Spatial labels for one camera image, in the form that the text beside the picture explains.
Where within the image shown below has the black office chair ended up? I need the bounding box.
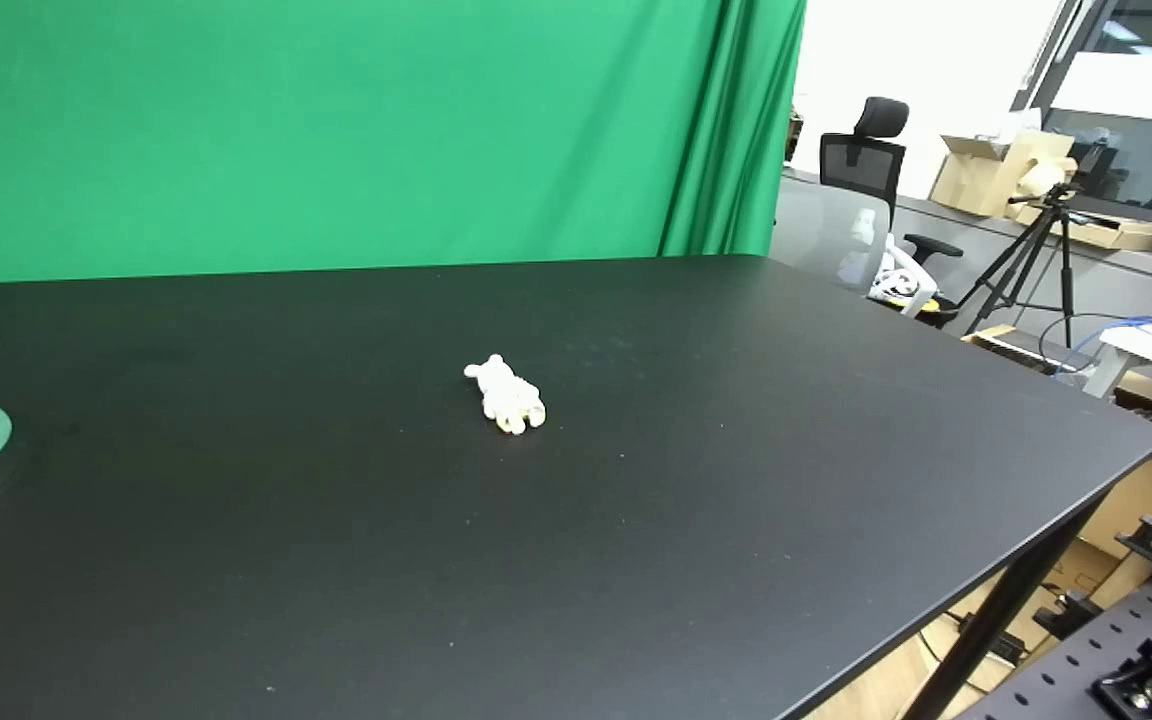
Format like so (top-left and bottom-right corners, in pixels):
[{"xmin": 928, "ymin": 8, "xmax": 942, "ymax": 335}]
[{"xmin": 817, "ymin": 92, "xmax": 970, "ymax": 269}]

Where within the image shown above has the white patterned board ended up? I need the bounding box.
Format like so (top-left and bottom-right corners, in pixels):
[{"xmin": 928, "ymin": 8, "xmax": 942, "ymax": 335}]
[{"xmin": 863, "ymin": 243, "xmax": 942, "ymax": 321}]

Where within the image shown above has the black table leg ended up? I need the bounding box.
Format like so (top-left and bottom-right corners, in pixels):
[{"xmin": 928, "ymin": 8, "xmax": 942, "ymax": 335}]
[{"xmin": 901, "ymin": 496, "xmax": 1117, "ymax": 720}]

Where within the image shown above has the open cardboard box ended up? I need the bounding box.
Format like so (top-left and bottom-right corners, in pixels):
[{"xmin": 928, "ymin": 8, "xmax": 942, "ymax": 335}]
[{"xmin": 926, "ymin": 128, "xmax": 1079, "ymax": 223}]

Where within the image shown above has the black camera tripod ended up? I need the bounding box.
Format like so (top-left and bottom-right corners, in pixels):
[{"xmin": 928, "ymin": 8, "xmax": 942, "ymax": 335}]
[{"xmin": 951, "ymin": 180, "xmax": 1089, "ymax": 357}]

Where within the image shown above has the white window blind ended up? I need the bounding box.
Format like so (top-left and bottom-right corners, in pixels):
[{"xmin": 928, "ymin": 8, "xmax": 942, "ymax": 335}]
[{"xmin": 1046, "ymin": 46, "xmax": 1152, "ymax": 131}]

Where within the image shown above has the grey translucent panel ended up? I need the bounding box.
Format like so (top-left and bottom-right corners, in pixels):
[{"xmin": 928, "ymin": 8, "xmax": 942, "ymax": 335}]
[{"xmin": 769, "ymin": 170, "xmax": 897, "ymax": 291}]

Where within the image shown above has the black perforated breadboard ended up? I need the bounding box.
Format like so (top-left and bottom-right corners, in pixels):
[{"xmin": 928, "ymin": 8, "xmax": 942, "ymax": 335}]
[{"xmin": 951, "ymin": 576, "xmax": 1152, "ymax": 720}]

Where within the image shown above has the green screen curtain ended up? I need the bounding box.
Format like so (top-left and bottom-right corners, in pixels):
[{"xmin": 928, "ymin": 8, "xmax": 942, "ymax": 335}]
[{"xmin": 0, "ymin": 0, "xmax": 812, "ymax": 286}]

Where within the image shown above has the white plush toy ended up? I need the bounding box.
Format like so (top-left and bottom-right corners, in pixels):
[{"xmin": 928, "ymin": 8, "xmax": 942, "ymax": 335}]
[{"xmin": 459, "ymin": 348, "xmax": 553, "ymax": 440}]

